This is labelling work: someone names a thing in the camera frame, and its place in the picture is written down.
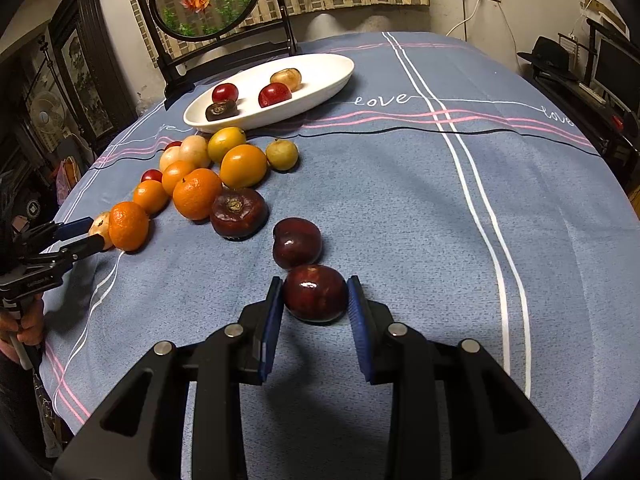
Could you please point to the black monitor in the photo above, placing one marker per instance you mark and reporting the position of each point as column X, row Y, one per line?
column 617, row 67

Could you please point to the yellow-brown potato-like fruit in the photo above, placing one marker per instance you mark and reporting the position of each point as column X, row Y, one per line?
column 287, row 78

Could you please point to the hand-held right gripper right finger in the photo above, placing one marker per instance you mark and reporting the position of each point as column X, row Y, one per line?
column 357, row 325

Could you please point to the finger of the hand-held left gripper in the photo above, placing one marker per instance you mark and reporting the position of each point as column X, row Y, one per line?
column 75, row 227
column 85, row 246

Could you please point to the yellow-green longan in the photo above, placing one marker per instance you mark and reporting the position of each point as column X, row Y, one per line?
column 281, row 154

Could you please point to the person's left hand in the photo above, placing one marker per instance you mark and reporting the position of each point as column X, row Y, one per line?
column 27, row 327

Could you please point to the black hat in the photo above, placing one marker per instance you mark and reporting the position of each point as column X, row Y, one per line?
column 550, row 55

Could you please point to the red round fruit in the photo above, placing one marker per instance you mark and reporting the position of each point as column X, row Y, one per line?
column 225, row 92

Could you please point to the red apple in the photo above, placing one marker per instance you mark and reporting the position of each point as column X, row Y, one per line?
column 274, row 94

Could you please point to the large dark water chestnut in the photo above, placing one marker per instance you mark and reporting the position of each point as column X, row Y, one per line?
column 238, row 212

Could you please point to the colourful plastic bag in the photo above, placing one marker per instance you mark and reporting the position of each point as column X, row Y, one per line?
column 62, row 175

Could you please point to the round fish painting on stand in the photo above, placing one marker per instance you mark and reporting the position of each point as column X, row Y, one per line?
column 210, row 0

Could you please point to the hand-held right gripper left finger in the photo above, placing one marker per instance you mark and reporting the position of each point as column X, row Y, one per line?
column 272, row 325

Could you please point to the dark framed picture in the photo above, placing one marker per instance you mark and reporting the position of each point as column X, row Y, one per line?
column 80, row 70

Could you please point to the small dark water chestnut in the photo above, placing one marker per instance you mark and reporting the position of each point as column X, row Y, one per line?
column 221, row 110

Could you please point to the pale spotted fruit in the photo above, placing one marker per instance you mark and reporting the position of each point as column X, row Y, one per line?
column 99, row 222

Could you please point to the white electric fan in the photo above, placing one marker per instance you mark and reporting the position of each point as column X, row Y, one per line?
column 47, row 115

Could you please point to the pale yellow round fruit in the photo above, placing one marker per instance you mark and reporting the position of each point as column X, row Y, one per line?
column 195, row 151

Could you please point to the pale orange fruit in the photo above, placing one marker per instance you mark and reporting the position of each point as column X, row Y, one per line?
column 169, row 158

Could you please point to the large orange mandarin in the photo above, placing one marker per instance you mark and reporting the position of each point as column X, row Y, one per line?
column 197, row 193

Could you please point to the dark red plum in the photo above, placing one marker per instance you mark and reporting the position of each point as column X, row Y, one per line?
column 297, row 242
column 316, row 292

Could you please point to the smooth orange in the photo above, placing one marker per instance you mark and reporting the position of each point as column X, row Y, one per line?
column 243, row 165

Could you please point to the small orange mandarin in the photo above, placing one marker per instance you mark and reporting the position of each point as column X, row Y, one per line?
column 176, row 175
column 150, row 196

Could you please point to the white oval plate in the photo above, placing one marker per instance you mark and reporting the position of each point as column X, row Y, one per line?
column 320, row 85

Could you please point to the yellow orange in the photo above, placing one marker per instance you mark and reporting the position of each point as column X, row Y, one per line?
column 226, row 143

